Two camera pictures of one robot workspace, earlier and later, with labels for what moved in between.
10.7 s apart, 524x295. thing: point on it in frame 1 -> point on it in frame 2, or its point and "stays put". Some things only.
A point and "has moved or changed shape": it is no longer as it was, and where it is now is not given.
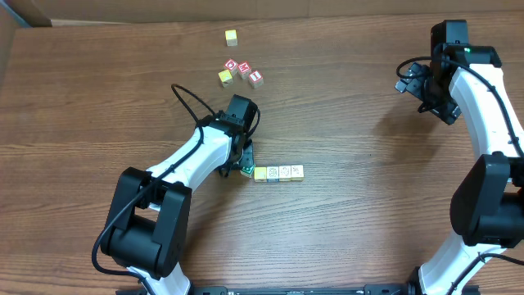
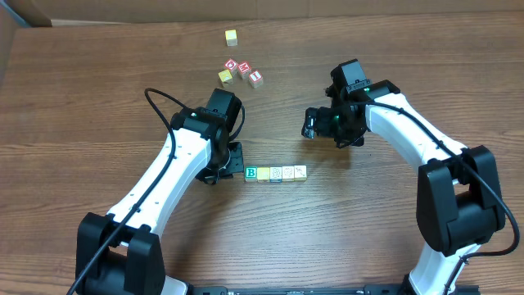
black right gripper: [412, 82] -> [313, 123]
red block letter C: [232, 65] stays put
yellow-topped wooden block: [260, 174] has moved or changed shape
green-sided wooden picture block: [297, 173] stays put
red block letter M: [244, 70] stays put
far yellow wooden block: [231, 38] stays put
